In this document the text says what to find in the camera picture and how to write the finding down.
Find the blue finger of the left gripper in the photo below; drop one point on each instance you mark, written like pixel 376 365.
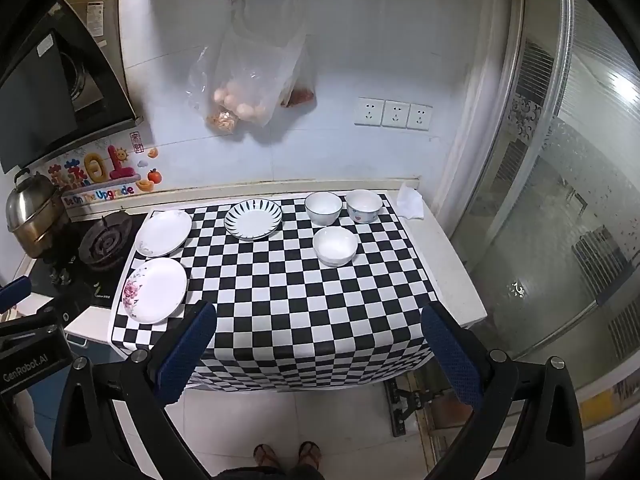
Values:
pixel 14 292

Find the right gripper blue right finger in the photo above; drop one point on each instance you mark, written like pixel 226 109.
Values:
pixel 454 351

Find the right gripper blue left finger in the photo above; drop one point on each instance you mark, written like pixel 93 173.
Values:
pixel 177 353

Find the white plate pink flowers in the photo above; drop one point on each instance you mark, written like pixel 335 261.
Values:
pixel 154 290

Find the white plate with grey pattern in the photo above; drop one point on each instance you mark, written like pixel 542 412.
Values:
pixel 163 233

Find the white plate blue leaf rim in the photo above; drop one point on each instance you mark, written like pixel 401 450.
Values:
pixel 253 219

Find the white bowl red base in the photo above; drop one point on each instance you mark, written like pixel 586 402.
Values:
pixel 335 246

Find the white bowl dark rim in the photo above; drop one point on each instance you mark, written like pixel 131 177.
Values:
pixel 323 208

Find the white bowl flower pattern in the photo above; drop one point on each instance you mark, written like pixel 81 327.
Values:
pixel 363 206

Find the steel steamer pot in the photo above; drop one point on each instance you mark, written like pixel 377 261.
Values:
pixel 35 212

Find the black gas stove burner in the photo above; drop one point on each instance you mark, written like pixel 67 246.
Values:
pixel 103 246

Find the black white checkered mat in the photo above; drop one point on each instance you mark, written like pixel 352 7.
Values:
pixel 286 321

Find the person's left sandaled foot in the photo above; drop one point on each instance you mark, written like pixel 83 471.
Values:
pixel 265 457

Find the person's sandaled foot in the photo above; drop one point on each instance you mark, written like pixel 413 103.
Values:
pixel 265 457
pixel 309 454

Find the person's right sandaled foot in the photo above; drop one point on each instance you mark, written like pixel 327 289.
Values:
pixel 309 454

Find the glass sliding door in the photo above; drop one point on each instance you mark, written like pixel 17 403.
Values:
pixel 550 237

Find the white folded cloth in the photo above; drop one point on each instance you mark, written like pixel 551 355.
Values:
pixel 409 203

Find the black range hood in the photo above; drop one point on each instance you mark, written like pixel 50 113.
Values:
pixel 69 86

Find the clear plastic bag with eggs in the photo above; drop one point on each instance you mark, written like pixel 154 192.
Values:
pixel 254 67

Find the plastic bag red contents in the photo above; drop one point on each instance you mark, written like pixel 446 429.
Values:
pixel 300 87

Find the colourful wall sticker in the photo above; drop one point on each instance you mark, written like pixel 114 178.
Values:
pixel 119 166

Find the white triple wall socket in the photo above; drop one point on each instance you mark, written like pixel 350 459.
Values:
pixel 392 114

